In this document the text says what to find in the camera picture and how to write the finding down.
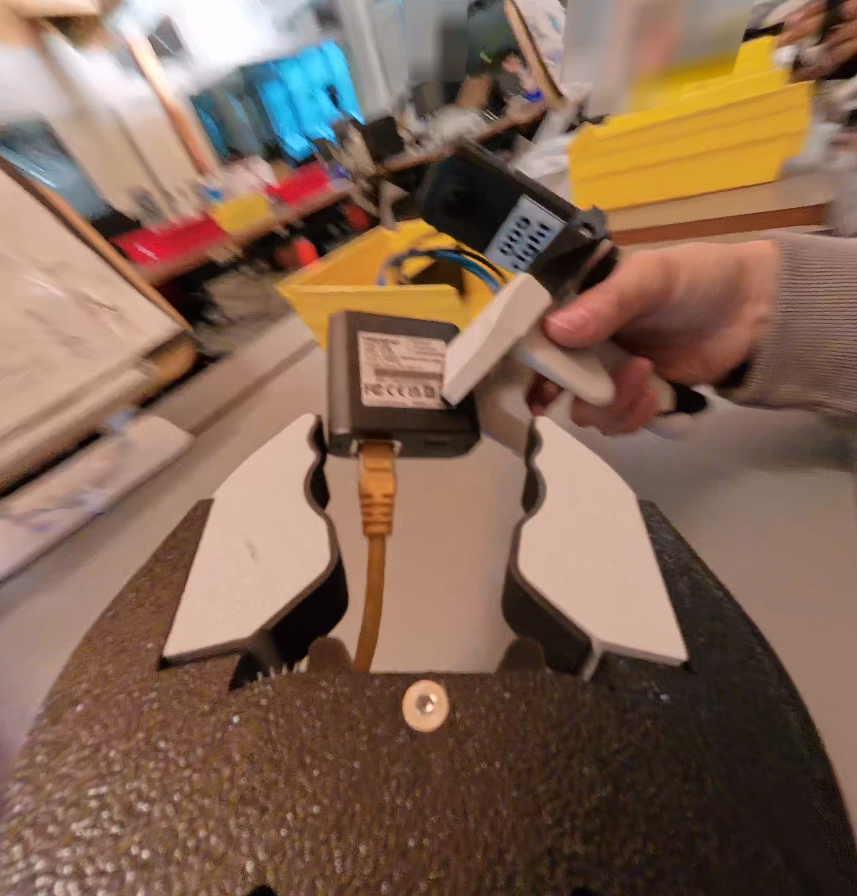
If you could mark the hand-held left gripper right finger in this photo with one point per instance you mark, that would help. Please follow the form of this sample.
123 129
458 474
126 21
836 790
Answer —
589 560

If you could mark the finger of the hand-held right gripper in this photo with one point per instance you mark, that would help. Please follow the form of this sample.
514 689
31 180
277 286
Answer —
505 409
495 329

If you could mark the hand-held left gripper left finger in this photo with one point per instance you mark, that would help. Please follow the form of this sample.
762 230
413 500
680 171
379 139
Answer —
253 560

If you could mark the black network splitter box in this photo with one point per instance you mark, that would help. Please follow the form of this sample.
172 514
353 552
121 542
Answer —
386 378

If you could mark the grey desk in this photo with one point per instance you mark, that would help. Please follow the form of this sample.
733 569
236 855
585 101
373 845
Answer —
750 532

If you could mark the person's right hand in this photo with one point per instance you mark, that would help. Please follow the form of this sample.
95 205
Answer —
687 308

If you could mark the red plastic bin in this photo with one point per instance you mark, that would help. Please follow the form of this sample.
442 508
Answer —
169 238
299 183

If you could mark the white stand base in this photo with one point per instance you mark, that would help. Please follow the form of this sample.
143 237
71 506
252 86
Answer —
85 490

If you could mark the long wooden table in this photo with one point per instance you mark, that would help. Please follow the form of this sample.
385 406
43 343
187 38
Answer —
260 238

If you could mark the instruction sheet on stand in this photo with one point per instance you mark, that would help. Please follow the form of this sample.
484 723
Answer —
169 350

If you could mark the small yellow plastic bin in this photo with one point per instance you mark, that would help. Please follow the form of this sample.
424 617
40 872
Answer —
243 213

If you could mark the laminated instruction sheet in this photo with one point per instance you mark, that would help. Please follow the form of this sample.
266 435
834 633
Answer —
50 301

